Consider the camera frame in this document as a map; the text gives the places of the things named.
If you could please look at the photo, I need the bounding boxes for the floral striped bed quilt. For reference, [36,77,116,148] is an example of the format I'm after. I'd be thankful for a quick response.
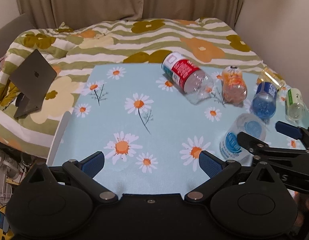
[0,18,265,158]

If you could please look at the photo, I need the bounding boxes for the beige curtain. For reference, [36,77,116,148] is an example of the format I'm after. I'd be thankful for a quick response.
[16,0,243,29]

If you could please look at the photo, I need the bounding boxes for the blue plastic bottle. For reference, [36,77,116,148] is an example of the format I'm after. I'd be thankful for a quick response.
[251,82,277,120]

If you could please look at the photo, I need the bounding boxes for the green C100 label bottle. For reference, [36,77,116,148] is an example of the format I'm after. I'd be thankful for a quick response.
[285,88,304,122]

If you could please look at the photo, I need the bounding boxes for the grey laptop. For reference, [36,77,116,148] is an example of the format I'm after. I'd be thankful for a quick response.
[9,49,57,119]

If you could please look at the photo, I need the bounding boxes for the white blue label bottle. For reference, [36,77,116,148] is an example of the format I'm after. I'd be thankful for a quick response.
[219,113,266,161]

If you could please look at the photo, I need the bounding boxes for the yellow orange label bottle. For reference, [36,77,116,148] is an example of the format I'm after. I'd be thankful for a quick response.
[256,67,286,90]

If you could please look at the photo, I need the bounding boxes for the red label clear bottle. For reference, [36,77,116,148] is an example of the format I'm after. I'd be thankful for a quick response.
[161,52,214,105]

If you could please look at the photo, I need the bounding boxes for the daisy print blue tablecloth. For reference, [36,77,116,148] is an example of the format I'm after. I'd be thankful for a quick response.
[51,63,309,197]

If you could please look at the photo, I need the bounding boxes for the grey bed headboard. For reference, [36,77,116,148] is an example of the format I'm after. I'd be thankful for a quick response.
[0,14,34,58]

